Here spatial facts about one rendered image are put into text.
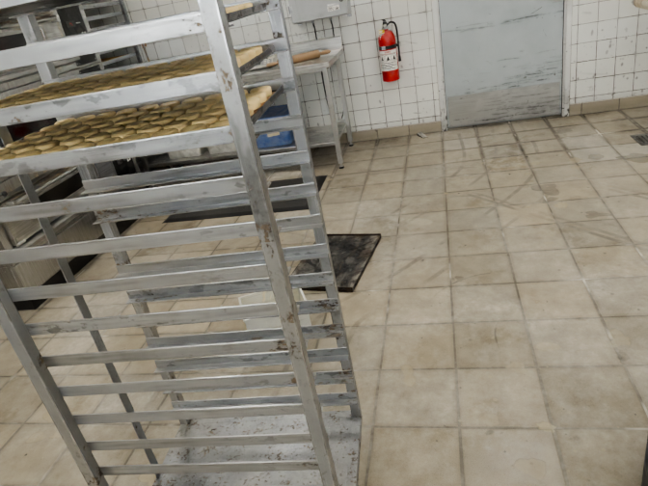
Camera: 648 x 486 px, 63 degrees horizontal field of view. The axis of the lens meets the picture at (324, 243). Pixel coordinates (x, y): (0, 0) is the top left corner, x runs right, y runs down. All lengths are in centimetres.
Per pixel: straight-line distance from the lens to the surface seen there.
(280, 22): 131
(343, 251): 309
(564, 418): 203
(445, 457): 189
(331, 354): 166
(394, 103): 510
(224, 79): 88
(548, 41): 513
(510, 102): 517
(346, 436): 178
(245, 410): 127
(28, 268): 354
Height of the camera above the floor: 143
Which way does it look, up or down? 26 degrees down
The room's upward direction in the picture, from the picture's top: 11 degrees counter-clockwise
